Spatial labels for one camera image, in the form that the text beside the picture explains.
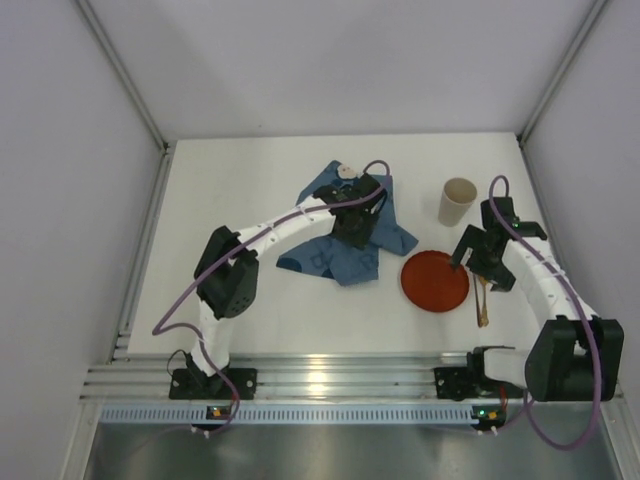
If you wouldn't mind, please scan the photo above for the blue letter-print cloth napkin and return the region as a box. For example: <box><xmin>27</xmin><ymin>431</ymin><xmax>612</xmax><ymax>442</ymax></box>
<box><xmin>276</xmin><ymin>180</ymin><xmax>418</xmax><ymax>287</ymax></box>

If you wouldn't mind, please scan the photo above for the red round plastic plate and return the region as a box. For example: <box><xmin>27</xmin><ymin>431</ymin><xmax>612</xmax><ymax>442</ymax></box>
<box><xmin>400</xmin><ymin>250</ymin><xmax>470</xmax><ymax>313</ymax></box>

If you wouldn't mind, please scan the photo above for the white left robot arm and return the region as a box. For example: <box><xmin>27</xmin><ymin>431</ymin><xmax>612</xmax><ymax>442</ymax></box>
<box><xmin>191</xmin><ymin>174</ymin><xmax>388</xmax><ymax>377</ymax></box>

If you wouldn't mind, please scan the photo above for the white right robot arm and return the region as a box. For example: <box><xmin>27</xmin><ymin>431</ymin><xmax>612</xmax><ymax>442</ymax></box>
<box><xmin>450</xmin><ymin>196</ymin><xmax>624</xmax><ymax>402</ymax></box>

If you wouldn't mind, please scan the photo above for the copper-coloured fork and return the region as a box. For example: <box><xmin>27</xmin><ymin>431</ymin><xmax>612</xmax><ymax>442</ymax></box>
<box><xmin>472</xmin><ymin>274</ymin><xmax>488</xmax><ymax>328</ymax></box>

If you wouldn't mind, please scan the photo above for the beige paper cup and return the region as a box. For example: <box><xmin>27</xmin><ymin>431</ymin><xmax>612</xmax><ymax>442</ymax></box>
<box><xmin>438</xmin><ymin>177</ymin><xmax>478</xmax><ymax>227</ymax></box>

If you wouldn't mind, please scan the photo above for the gold ornate spoon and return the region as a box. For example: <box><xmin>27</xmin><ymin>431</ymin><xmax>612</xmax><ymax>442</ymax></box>
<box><xmin>479</xmin><ymin>277</ymin><xmax>489</xmax><ymax>328</ymax></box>

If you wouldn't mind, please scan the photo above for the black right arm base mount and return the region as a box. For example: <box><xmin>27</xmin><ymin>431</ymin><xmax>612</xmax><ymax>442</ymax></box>
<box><xmin>433</xmin><ymin>346</ymin><xmax>523</xmax><ymax>401</ymax></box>

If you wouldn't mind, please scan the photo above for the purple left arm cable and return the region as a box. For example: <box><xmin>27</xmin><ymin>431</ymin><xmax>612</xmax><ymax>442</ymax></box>
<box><xmin>151</xmin><ymin>159</ymin><xmax>394</xmax><ymax>426</ymax></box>

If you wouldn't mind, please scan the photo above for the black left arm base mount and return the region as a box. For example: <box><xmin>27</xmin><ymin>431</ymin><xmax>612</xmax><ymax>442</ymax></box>
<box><xmin>168</xmin><ymin>350</ymin><xmax>258</xmax><ymax>400</ymax></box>

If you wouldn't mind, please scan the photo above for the right aluminium corner post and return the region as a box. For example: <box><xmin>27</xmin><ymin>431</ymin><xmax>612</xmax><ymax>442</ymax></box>
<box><xmin>517</xmin><ymin>0</ymin><xmax>614</xmax><ymax>146</ymax></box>

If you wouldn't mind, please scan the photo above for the aluminium corner post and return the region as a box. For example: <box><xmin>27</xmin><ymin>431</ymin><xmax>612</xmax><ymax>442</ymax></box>
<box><xmin>517</xmin><ymin>0</ymin><xmax>614</xmax><ymax>146</ymax></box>
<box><xmin>74</xmin><ymin>0</ymin><xmax>171</xmax><ymax>151</ymax></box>

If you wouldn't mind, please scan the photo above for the aluminium front rail frame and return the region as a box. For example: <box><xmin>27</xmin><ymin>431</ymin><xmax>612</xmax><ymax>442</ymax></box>
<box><xmin>80</xmin><ymin>352</ymin><xmax>466</xmax><ymax>401</ymax></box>

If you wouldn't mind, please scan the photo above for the left aluminium corner post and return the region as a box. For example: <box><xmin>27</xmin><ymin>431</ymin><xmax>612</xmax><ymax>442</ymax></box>
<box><xmin>74</xmin><ymin>0</ymin><xmax>171</xmax><ymax>151</ymax></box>

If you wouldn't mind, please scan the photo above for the perforated white cable duct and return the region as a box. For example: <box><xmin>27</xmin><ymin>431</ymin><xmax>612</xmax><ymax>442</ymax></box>
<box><xmin>100</xmin><ymin>402</ymin><xmax>505</xmax><ymax>429</ymax></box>

